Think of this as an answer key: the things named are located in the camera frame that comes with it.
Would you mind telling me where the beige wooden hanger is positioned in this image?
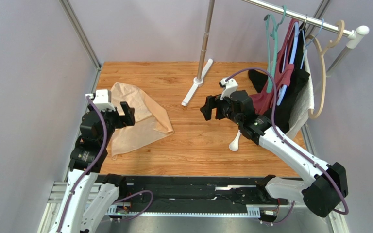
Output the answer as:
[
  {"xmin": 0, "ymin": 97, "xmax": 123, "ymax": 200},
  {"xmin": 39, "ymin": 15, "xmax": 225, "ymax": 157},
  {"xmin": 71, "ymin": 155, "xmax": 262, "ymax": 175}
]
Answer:
[{"xmin": 306, "ymin": 20, "xmax": 345, "ymax": 119}]

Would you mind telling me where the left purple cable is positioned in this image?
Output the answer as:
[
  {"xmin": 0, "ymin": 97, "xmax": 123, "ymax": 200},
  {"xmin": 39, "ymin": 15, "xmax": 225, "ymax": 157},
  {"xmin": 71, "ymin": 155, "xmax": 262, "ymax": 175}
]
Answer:
[{"xmin": 55, "ymin": 95, "xmax": 154, "ymax": 233}]

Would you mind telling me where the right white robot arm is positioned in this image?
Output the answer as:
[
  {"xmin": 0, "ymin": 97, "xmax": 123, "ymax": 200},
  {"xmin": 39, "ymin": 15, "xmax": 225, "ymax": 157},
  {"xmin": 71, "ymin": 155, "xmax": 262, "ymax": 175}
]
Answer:
[{"xmin": 200, "ymin": 90, "xmax": 348, "ymax": 217}]

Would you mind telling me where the white towel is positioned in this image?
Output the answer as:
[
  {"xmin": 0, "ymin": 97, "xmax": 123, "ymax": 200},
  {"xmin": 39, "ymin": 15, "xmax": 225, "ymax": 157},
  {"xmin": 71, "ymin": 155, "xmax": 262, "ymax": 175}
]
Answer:
[{"xmin": 286, "ymin": 52, "xmax": 315, "ymax": 139}]

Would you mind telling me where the maroon shirt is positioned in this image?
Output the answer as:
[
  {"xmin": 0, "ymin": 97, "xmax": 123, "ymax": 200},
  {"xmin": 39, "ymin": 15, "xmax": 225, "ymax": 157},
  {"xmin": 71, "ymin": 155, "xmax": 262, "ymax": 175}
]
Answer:
[{"xmin": 248, "ymin": 19, "xmax": 299, "ymax": 115}]

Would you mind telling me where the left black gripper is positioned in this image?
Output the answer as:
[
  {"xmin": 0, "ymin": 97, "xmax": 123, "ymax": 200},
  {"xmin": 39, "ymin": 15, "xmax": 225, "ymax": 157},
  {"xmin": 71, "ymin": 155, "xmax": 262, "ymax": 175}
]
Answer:
[{"xmin": 98, "ymin": 100, "xmax": 135, "ymax": 146}]

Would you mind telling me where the teal plastic hanger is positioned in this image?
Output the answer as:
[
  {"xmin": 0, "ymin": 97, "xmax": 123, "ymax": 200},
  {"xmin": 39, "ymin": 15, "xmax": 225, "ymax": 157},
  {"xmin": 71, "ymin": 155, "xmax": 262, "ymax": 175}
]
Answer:
[{"xmin": 263, "ymin": 5, "xmax": 288, "ymax": 94}]

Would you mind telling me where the metal clothes rack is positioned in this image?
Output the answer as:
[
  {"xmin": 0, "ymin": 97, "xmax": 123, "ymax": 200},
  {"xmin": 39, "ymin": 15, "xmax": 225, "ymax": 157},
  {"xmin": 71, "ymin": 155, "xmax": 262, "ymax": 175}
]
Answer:
[{"xmin": 181, "ymin": 0, "xmax": 370, "ymax": 107}]

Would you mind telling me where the aluminium frame post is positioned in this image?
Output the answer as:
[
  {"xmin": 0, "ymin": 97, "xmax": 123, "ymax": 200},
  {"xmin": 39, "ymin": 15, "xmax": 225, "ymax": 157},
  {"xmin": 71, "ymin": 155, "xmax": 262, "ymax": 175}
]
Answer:
[{"xmin": 59, "ymin": 0, "xmax": 102, "ymax": 71}]

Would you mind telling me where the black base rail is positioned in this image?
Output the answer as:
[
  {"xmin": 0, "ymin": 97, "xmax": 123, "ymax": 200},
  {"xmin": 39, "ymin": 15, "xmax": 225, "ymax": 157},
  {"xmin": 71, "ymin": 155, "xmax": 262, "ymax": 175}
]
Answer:
[{"xmin": 119, "ymin": 176, "xmax": 289, "ymax": 214}]

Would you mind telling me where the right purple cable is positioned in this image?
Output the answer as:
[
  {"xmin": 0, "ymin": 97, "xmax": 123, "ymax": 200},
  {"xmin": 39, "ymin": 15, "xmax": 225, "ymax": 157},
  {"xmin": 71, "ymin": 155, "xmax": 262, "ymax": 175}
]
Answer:
[{"xmin": 225, "ymin": 67, "xmax": 349, "ymax": 226}]

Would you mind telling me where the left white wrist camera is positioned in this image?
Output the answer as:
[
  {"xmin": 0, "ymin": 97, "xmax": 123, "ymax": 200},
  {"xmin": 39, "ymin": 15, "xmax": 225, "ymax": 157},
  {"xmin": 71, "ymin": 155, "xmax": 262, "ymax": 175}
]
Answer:
[{"xmin": 85, "ymin": 89, "xmax": 116, "ymax": 112}]

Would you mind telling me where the light blue hanger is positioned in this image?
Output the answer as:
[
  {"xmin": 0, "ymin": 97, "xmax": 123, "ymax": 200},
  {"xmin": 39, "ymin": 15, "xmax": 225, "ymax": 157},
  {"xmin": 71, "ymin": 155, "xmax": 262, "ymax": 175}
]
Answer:
[{"xmin": 276, "ymin": 18, "xmax": 324, "ymax": 106}]

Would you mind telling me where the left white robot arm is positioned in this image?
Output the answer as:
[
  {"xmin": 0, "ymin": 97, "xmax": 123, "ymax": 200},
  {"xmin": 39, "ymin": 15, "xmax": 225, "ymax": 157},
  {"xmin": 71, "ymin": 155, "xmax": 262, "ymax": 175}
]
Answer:
[{"xmin": 49, "ymin": 102, "xmax": 135, "ymax": 233}]

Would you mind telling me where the beige cloth napkin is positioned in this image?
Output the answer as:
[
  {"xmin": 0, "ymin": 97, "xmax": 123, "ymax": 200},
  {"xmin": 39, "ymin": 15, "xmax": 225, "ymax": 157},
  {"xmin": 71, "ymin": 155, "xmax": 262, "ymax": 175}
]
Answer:
[{"xmin": 110, "ymin": 82, "xmax": 174, "ymax": 160}]

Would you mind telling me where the black garment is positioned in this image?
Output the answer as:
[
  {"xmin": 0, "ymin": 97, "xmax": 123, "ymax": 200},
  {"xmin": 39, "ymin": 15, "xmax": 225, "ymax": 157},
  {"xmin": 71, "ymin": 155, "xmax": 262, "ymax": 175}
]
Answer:
[{"xmin": 263, "ymin": 35, "xmax": 308, "ymax": 133}]

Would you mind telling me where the white plastic spoon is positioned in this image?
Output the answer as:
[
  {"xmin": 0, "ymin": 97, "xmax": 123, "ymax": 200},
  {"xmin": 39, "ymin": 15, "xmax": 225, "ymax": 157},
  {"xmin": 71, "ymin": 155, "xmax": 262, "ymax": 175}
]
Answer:
[{"xmin": 229, "ymin": 130, "xmax": 242, "ymax": 152}]

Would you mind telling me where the purple cable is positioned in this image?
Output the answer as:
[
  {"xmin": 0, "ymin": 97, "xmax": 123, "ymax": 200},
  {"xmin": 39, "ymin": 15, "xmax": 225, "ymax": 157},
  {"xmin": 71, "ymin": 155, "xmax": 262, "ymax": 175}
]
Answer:
[
  {"xmin": 225, "ymin": 67, "xmax": 349, "ymax": 226},
  {"xmin": 55, "ymin": 95, "xmax": 154, "ymax": 233}
]

